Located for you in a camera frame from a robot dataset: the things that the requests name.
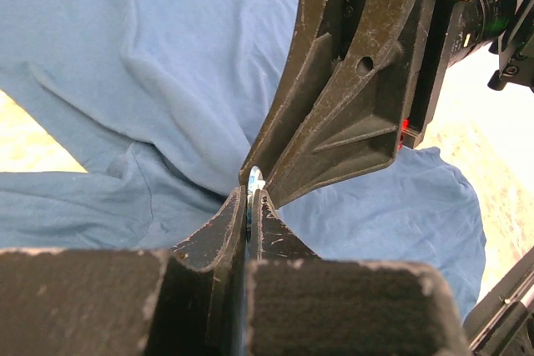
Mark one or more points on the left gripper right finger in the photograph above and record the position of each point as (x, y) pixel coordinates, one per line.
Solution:
(300, 304)

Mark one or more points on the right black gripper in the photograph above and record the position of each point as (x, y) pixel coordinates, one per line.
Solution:
(458, 29)

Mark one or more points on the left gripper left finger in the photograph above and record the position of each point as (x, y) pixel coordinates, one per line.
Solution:
(181, 301)

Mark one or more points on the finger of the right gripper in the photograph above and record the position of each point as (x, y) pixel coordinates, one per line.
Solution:
(315, 45)
(354, 126)

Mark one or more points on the small round brooch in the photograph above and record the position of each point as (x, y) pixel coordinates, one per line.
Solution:
(255, 183)

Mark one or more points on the blue t-shirt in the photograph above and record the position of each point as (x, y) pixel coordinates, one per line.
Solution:
(160, 101)

